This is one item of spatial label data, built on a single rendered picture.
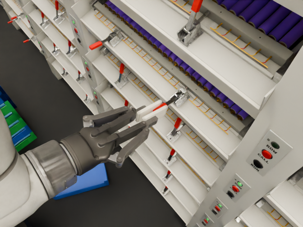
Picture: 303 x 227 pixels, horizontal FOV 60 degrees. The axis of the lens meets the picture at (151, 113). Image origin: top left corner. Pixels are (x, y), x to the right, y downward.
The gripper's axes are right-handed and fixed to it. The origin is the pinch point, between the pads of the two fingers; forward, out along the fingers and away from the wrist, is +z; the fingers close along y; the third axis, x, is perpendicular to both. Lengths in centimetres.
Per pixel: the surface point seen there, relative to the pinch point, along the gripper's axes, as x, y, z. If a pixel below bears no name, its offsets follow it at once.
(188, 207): -57, 14, 20
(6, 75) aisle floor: -98, -140, 0
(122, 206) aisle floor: -96, -12, 10
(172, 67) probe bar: 3.6, -6.5, 11.4
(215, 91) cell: 4.4, 5.5, 13.8
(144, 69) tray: -0.7, -13.0, 8.9
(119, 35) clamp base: 1.5, -25.8, 9.7
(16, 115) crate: -73, -79, -13
